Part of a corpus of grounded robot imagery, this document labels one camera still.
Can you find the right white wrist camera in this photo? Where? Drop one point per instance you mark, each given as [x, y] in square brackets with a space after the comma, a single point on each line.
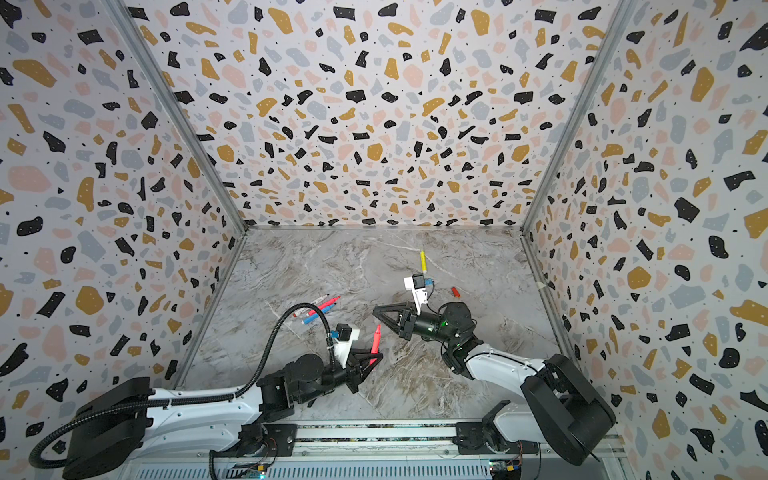
[417, 285]

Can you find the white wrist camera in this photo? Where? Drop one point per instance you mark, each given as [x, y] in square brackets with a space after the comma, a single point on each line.
[417, 285]
[343, 336]

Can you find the blue pen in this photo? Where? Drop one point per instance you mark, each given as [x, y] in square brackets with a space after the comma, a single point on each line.
[314, 316]

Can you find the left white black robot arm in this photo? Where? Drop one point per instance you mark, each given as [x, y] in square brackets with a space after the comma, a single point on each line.
[135, 420]

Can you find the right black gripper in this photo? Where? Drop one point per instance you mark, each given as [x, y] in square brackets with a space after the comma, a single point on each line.
[405, 323]

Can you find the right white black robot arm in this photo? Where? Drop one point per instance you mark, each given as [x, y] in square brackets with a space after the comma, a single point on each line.
[568, 413]

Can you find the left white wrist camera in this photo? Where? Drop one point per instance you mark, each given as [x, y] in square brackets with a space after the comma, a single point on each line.
[343, 336]

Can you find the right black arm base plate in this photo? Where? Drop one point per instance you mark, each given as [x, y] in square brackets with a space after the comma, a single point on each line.
[476, 438]

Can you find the pink highlighter pen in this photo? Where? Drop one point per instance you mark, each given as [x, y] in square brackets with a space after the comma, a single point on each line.
[376, 341]

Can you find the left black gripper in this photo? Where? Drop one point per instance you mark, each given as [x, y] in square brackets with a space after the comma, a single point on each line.
[354, 371]

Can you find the red pink marker pen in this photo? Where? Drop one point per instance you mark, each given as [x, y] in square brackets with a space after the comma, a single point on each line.
[328, 304]

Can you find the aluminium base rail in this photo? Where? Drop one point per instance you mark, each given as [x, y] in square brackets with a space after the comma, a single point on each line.
[409, 449]

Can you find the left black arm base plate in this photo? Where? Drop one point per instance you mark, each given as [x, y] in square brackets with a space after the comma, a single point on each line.
[267, 440]

